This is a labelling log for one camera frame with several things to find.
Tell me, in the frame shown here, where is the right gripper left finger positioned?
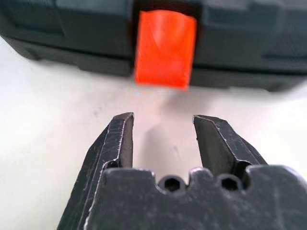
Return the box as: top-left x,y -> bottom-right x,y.
56,112 -> 135,230

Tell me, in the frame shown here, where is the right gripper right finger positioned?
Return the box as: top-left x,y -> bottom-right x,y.
192,115 -> 269,173

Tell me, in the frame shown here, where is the orange case latch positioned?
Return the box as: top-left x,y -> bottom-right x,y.
133,11 -> 199,92

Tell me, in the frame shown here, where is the black plastic tool case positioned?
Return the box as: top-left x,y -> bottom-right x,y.
0,0 -> 307,93

